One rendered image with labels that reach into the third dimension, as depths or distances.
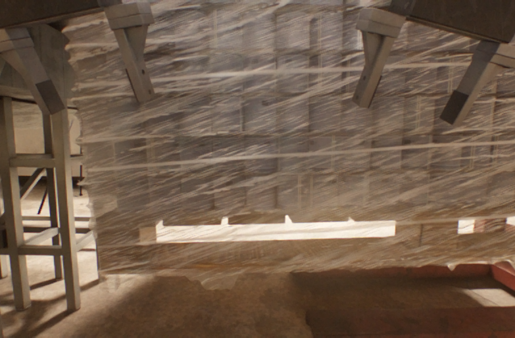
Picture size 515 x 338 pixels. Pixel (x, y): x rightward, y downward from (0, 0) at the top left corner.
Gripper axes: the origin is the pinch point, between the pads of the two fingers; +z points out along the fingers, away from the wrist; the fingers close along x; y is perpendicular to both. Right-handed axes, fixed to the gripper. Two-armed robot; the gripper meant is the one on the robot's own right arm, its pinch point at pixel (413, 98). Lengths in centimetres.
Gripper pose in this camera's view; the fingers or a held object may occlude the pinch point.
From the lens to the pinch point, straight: 40.3
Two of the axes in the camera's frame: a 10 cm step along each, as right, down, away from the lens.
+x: 9.8, 1.3, 1.6
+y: 0.7, 5.1, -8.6
